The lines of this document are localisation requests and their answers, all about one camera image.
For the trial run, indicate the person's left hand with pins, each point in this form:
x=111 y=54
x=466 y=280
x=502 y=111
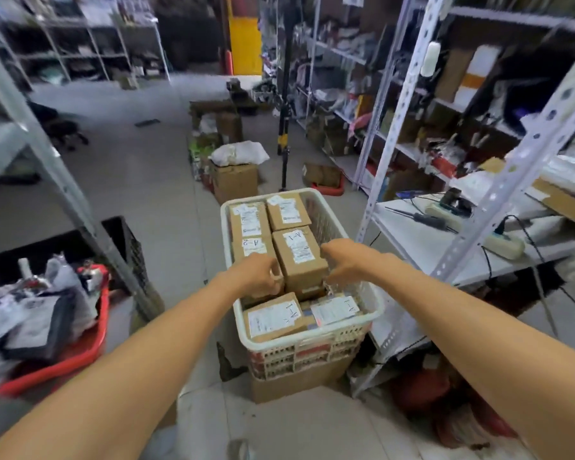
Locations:
x=249 y=277

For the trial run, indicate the person's right fingers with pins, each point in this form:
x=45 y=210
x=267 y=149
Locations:
x=333 y=263

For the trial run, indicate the crumpled white plastic bag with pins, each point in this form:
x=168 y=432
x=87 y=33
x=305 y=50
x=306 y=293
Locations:
x=67 y=285

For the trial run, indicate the black plastic crate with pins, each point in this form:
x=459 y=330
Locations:
x=124 y=244

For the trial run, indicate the flat parcel with white label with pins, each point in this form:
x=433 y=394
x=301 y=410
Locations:
x=335 y=309

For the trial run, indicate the wide labelled cardboard box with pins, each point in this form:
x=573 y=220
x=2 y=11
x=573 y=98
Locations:
x=273 y=319

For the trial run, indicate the white hanging roll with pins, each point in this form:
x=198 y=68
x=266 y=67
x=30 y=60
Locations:
x=430 y=58

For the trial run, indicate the large brown cardboard box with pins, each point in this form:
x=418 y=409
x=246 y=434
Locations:
x=235 y=182

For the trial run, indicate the person's left fingers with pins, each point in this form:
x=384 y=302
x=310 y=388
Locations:
x=275 y=278

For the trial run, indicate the white perforated metal shelving unit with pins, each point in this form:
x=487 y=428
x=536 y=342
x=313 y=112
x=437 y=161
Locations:
x=508 y=173

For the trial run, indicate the person's left forearm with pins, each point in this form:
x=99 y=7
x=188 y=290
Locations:
x=124 y=368

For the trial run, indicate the white and orange box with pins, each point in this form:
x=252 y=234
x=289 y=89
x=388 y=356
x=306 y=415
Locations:
x=477 y=74

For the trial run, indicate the black tape dispenser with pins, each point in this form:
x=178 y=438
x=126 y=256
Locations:
x=456 y=198

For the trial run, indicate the plain cardboard box under basket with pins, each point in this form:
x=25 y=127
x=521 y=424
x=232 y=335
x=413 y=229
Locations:
x=292 y=385

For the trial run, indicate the open cardboard box red tray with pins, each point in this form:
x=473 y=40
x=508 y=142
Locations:
x=323 y=177

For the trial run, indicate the red plastic tub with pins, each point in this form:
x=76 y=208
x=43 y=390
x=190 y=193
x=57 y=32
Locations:
x=79 y=352

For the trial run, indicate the black office chair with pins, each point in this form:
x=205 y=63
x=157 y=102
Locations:
x=60 y=125

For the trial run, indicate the black tripod stand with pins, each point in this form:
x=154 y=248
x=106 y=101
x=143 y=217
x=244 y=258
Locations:
x=284 y=114

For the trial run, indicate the tall labelled cardboard box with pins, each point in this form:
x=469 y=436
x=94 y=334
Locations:
x=299 y=256

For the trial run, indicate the grey background shelving rack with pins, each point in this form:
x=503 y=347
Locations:
x=86 y=47

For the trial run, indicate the white power strip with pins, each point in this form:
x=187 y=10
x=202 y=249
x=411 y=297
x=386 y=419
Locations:
x=504 y=245

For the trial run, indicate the person's right hand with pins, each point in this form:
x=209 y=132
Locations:
x=357 y=261

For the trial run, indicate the white goods shelving rack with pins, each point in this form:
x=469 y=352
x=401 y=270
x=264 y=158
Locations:
x=335 y=66

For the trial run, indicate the cardboard box with white sheets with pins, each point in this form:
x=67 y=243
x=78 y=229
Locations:
x=563 y=193

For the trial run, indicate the yellow door panel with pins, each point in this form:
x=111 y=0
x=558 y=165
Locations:
x=245 y=45

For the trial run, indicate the grey metal shelving rack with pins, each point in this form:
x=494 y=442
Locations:
x=57 y=177

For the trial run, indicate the person's right forearm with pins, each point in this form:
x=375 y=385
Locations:
x=484 y=340

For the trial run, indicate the white plastic bag on box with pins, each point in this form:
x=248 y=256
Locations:
x=239 y=153

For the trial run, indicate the white plastic mesh basket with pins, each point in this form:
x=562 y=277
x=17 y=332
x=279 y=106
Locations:
x=328 y=216

